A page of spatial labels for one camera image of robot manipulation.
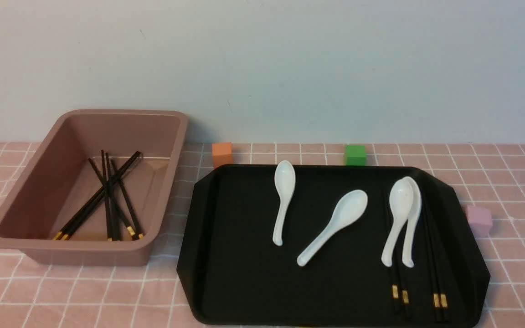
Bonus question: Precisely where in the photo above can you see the white ceramic spoon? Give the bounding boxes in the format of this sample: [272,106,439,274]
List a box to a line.
[381,177,414,267]
[273,160,296,246]
[297,190,368,267]
[402,176,422,268]

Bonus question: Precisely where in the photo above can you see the green cube block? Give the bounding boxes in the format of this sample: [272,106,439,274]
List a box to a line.
[344,144,367,166]

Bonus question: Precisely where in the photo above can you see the pink cube block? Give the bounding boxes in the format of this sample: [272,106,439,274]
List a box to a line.
[465,205,493,237]

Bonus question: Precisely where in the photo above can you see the pink checkered tablecloth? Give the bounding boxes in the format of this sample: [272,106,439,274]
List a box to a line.
[0,143,525,328]

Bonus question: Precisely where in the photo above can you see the pink plastic bin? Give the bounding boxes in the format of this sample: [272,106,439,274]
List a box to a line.
[0,109,188,266]

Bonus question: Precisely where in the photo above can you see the black plastic tray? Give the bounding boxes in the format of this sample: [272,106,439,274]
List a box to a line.
[177,164,490,328]

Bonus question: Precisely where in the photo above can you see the orange cube block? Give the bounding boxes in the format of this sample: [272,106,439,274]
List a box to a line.
[211,143,234,169]

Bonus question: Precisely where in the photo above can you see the black chopstick gold band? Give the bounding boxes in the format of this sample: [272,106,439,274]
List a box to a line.
[425,201,451,323]
[421,203,444,323]
[383,191,401,315]
[396,255,412,321]

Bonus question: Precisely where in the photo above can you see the black chopstick in bin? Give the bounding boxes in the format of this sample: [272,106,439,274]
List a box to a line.
[105,152,122,241]
[52,151,142,241]
[88,156,137,241]
[100,149,113,241]
[60,154,143,241]
[118,170,144,240]

